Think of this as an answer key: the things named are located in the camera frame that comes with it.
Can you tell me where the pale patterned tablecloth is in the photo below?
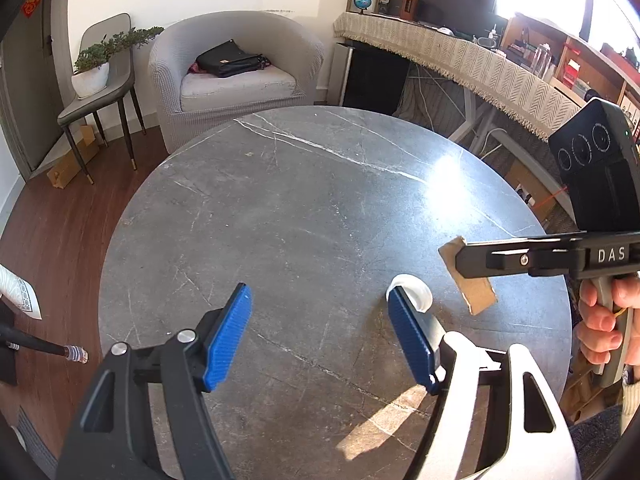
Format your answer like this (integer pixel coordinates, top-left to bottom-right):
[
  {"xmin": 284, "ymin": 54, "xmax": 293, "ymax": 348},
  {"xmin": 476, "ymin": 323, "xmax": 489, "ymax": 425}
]
[{"xmin": 0, "ymin": 264, "xmax": 43, "ymax": 321}]

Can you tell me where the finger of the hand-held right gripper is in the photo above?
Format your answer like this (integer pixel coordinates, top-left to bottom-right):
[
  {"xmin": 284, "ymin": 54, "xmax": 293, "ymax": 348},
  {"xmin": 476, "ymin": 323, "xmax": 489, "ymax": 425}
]
[{"xmin": 456, "ymin": 234, "xmax": 587, "ymax": 278}]

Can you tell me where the wooden shelf unit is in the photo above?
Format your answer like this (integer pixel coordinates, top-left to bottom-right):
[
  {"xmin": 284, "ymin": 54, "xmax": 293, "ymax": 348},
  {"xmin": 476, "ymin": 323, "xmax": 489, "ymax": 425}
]
[{"xmin": 500, "ymin": 10, "xmax": 640, "ymax": 126}]

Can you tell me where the black monitor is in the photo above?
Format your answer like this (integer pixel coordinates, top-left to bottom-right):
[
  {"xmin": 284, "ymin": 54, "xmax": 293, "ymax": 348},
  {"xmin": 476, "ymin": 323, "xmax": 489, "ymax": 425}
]
[{"xmin": 416, "ymin": 0, "xmax": 499, "ymax": 26}]

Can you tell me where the cardboard box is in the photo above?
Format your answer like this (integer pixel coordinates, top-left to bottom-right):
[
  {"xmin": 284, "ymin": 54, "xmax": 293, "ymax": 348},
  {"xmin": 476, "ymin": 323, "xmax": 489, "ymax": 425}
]
[{"xmin": 46, "ymin": 125, "xmax": 101, "ymax": 189}]

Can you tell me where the grey door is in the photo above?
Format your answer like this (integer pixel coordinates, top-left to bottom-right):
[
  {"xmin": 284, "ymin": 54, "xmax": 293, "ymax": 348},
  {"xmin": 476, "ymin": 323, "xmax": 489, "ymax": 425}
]
[{"xmin": 0, "ymin": 0, "xmax": 71, "ymax": 181}]

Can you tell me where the beige fringed desk cloth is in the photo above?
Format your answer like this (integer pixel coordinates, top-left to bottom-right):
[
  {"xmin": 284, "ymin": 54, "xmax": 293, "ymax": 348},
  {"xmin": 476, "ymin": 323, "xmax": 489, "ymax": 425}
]
[{"xmin": 332, "ymin": 11, "xmax": 586, "ymax": 142}]

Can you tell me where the potted plant in white pot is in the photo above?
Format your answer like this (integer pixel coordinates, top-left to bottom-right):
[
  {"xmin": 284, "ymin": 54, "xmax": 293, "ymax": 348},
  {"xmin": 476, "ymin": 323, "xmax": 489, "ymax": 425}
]
[{"xmin": 71, "ymin": 26, "xmax": 165, "ymax": 100}]

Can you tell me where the grey dining chair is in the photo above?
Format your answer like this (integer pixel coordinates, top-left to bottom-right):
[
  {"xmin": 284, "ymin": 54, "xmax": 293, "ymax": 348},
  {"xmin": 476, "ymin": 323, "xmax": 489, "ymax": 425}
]
[{"xmin": 56, "ymin": 13, "xmax": 147, "ymax": 185}]

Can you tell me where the orange cable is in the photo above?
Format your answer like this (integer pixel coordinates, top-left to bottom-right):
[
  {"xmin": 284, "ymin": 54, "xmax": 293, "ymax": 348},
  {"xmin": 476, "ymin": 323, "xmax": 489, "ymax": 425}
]
[{"xmin": 530, "ymin": 187, "xmax": 571, "ymax": 206}]

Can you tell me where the black rod with striped tip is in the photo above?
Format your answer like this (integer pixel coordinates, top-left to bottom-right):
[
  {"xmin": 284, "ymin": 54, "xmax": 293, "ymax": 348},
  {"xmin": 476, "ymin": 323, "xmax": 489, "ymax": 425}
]
[{"xmin": 0, "ymin": 322, "xmax": 88, "ymax": 365}]

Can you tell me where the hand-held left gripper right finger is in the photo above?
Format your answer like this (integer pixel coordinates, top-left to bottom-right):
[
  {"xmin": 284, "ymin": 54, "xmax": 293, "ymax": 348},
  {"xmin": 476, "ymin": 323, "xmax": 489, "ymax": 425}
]
[{"xmin": 387, "ymin": 287, "xmax": 583, "ymax": 480}]

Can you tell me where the white plastic lid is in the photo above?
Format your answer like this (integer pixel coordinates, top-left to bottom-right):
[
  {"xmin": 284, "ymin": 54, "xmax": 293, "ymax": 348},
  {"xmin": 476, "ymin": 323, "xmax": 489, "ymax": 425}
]
[{"xmin": 387, "ymin": 274, "xmax": 433, "ymax": 315}]

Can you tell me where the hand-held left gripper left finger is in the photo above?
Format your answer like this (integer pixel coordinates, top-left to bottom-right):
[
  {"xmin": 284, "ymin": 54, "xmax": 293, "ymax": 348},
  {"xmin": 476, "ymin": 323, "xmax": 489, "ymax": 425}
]
[{"xmin": 55, "ymin": 282, "xmax": 253, "ymax": 480}]

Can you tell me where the black cabinet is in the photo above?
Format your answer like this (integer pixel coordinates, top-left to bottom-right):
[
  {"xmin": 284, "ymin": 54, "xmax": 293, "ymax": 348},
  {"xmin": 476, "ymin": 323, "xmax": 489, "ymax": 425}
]
[{"xmin": 330, "ymin": 42, "xmax": 412, "ymax": 117}]

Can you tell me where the black handbag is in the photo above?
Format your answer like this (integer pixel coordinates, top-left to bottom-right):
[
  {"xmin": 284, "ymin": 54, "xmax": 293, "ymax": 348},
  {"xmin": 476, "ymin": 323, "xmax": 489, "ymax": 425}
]
[{"xmin": 195, "ymin": 40, "xmax": 271, "ymax": 79}]

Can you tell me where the grey armchair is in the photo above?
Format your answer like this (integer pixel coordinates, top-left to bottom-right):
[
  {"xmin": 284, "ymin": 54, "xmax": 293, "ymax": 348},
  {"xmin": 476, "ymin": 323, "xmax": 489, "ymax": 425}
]
[{"xmin": 148, "ymin": 10, "xmax": 326, "ymax": 155}]

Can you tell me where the grey cloth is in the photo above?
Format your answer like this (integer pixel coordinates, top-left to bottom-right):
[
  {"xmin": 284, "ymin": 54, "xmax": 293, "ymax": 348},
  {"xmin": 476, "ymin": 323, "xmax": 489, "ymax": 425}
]
[{"xmin": 397, "ymin": 77, "xmax": 481, "ymax": 133}]

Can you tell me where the person's right hand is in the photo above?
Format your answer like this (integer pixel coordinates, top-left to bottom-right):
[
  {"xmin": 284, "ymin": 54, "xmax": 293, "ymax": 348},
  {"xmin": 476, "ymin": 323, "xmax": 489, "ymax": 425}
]
[{"xmin": 575, "ymin": 277, "xmax": 640, "ymax": 367}]

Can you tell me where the white desk frame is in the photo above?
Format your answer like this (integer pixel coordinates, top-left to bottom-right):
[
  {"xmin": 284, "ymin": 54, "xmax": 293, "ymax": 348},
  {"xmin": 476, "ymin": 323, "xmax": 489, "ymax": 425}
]
[{"xmin": 447, "ymin": 72, "xmax": 506, "ymax": 153}]

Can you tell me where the brown cardboard piece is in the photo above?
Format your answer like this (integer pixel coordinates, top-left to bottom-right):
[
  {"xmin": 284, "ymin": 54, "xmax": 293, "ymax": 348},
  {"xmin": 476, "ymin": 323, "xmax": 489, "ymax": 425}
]
[{"xmin": 438, "ymin": 236, "xmax": 499, "ymax": 316}]

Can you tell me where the person's leg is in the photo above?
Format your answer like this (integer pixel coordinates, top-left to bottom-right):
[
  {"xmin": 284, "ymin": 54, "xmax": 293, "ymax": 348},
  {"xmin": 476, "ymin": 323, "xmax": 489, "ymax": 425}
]
[{"xmin": 565, "ymin": 405, "xmax": 626, "ymax": 480}]

